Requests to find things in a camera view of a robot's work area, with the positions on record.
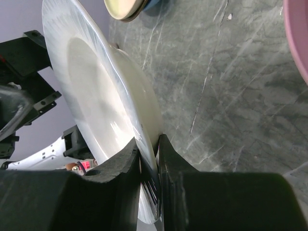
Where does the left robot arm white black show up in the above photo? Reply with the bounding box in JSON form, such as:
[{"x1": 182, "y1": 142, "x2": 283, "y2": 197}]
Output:
[{"x1": 0, "y1": 30, "x2": 94, "y2": 172}]

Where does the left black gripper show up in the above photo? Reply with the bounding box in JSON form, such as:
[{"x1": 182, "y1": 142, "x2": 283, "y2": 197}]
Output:
[{"x1": 0, "y1": 30, "x2": 61, "y2": 159}]

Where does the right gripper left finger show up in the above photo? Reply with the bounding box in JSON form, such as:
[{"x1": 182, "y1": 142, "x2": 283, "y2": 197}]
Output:
[{"x1": 0, "y1": 140, "x2": 140, "y2": 231}]

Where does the blue plate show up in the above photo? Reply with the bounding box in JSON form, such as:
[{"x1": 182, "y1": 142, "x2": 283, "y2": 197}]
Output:
[{"x1": 143, "y1": 0, "x2": 160, "y2": 11}]

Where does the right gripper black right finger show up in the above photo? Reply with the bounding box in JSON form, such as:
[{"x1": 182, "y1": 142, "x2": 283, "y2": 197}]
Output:
[{"x1": 159, "y1": 134, "x2": 308, "y2": 231}]

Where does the cream plate with branch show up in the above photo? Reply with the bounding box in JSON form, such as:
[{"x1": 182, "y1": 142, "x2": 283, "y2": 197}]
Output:
[{"x1": 104, "y1": 0, "x2": 148, "y2": 22}]

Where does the pink plate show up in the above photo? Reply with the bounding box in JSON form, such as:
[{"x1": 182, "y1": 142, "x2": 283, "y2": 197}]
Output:
[{"x1": 282, "y1": 0, "x2": 308, "y2": 82}]

